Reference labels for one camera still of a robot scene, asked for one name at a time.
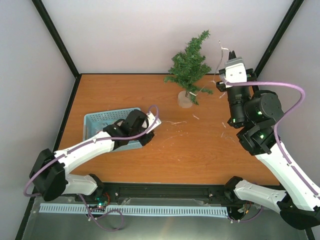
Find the purple floor cable loop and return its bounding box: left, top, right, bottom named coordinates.
left=77, top=193, right=126, bottom=232

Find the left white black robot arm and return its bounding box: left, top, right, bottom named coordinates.
left=29, top=109, right=162, bottom=202

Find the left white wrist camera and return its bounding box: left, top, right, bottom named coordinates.
left=146, top=112, right=162, bottom=134

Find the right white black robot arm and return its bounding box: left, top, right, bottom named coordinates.
left=216, top=51, right=320, bottom=230

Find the blue plastic basket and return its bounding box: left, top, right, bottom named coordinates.
left=82, top=107, right=141, bottom=141

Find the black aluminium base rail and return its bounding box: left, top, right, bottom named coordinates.
left=32, top=181, right=298, bottom=208

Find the small green christmas tree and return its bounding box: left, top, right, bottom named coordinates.
left=163, top=30, right=213, bottom=109

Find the light blue cable duct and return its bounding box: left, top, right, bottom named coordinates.
left=38, top=203, right=228, bottom=218

